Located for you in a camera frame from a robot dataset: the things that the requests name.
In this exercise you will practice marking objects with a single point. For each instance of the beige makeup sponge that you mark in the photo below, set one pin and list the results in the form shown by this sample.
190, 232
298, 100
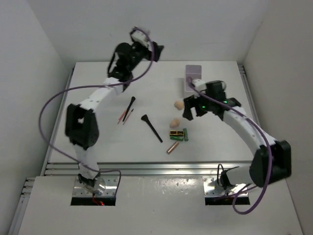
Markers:
175, 123
179, 105

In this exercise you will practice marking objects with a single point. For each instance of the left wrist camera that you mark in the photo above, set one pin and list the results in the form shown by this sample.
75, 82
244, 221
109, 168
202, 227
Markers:
139, 35

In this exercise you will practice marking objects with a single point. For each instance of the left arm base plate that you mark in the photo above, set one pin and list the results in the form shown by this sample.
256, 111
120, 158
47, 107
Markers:
103, 187

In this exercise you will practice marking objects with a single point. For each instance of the lower beige makeup sponge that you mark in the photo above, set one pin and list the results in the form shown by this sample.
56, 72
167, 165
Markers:
175, 123

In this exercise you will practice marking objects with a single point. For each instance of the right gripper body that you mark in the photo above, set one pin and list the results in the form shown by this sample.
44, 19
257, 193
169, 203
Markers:
201, 105

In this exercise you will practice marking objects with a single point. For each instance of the rose gold lipstick tube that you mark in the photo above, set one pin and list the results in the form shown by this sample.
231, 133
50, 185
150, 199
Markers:
172, 147

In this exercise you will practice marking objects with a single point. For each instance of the pink makeup pencil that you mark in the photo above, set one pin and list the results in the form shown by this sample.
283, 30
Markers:
121, 117

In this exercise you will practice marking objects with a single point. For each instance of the black round makeup brush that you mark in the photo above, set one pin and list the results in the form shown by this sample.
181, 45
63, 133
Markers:
128, 108

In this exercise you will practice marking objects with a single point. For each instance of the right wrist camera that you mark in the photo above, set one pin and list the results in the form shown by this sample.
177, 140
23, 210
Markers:
199, 85

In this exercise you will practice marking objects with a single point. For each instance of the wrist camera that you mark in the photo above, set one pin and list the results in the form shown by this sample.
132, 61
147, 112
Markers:
199, 85
139, 35

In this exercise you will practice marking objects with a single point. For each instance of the white divided organizer box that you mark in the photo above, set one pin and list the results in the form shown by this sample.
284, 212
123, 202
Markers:
193, 72

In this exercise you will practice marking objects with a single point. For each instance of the upper beige makeup sponge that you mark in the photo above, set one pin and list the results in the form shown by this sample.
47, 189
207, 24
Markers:
179, 105

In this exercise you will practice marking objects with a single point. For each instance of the green tube lying flat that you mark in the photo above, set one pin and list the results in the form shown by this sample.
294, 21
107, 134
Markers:
177, 138

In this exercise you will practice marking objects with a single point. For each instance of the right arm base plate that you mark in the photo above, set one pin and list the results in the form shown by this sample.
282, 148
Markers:
212, 189

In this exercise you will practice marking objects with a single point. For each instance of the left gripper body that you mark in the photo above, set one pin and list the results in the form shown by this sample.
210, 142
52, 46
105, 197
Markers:
139, 52

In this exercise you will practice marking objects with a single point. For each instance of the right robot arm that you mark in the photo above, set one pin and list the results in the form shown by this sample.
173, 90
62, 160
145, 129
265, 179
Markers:
271, 158

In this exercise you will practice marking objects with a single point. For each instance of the green tube upright side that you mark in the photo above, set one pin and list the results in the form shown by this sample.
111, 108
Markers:
185, 134

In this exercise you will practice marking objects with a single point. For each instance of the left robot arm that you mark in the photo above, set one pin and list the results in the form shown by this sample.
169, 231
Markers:
81, 120

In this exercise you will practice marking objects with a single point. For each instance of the red thin liner brush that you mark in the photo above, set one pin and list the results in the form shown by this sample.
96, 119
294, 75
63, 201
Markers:
127, 117

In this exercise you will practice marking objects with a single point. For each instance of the black gold lipstick case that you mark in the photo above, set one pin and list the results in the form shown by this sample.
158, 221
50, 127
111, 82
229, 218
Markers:
176, 133

